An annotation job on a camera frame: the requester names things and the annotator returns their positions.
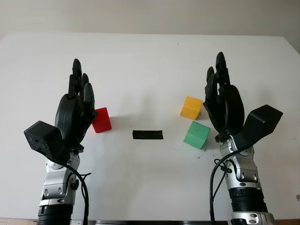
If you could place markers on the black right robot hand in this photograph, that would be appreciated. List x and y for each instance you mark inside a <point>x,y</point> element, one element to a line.
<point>230,110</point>

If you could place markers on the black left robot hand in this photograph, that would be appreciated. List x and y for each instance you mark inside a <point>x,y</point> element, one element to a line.
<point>68,117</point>

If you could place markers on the red block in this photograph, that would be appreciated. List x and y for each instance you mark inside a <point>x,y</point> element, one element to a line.
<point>102,120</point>

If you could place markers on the yellow block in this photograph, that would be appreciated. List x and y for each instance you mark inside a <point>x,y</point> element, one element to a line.
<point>191,106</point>

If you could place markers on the green block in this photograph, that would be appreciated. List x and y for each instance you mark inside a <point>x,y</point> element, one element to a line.
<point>197,134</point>

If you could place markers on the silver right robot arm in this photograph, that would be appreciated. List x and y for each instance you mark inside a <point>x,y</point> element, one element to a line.
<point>246,171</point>

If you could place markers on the black tape strip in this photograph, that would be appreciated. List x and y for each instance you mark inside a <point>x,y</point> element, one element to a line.
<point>147,135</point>

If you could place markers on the dark robot torso edge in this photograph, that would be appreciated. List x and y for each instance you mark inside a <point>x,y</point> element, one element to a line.
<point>164,222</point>

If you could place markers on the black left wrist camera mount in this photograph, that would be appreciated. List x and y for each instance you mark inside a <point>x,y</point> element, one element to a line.
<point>44,138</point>

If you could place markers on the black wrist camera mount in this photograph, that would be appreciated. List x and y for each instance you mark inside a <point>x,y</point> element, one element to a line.
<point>260,124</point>
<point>44,138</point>

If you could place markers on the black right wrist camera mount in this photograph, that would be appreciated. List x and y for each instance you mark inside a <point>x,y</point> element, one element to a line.
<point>260,124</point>

